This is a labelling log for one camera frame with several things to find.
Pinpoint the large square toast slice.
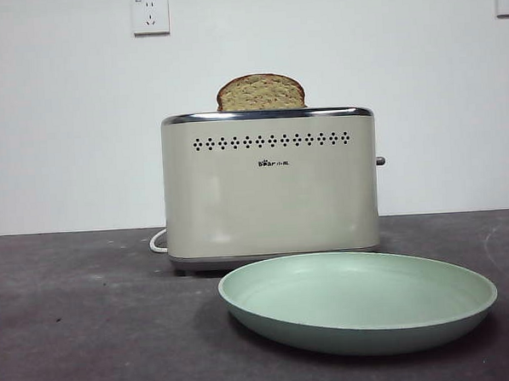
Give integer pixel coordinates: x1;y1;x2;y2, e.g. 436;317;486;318
214;71;308;113

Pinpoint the pale green round plate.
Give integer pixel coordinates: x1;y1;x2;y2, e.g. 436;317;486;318
217;243;501;365

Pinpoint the cream two-slot toaster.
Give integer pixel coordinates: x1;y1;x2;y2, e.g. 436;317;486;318
159;101;392;276

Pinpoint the white toaster power cord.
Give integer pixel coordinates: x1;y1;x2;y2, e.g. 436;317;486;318
148;228;170;255

